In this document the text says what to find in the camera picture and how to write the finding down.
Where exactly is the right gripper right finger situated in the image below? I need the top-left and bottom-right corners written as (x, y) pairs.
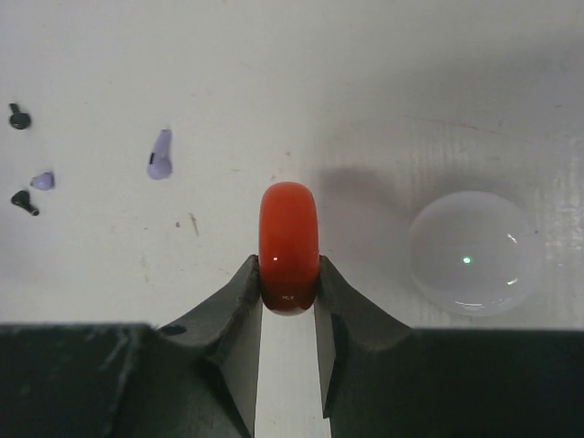
top-left (314, 258), bottom-right (583, 437)

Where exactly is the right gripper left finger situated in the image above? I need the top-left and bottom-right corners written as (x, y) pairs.
top-left (1, 256), bottom-right (262, 437)

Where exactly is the white earbud charging case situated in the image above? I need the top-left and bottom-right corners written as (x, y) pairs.
top-left (408, 191), bottom-right (545, 317)

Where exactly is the red earbud charging case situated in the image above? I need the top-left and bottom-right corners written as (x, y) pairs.
top-left (258, 182), bottom-right (320, 316)

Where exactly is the purple earbud right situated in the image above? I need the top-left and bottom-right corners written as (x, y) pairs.
top-left (147, 129), bottom-right (172, 181)

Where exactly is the purple earbud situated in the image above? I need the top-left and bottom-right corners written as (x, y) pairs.
top-left (147, 129), bottom-right (172, 181)
top-left (29, 171), bottom-right (56, 192)

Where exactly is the purple earbud left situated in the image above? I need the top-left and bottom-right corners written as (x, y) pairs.
top-left (29, 171), bottom-right (56, 192)

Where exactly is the black earbud lower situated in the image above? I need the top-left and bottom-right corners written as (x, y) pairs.
top-left (10, 190), bottom-right (40, 216)

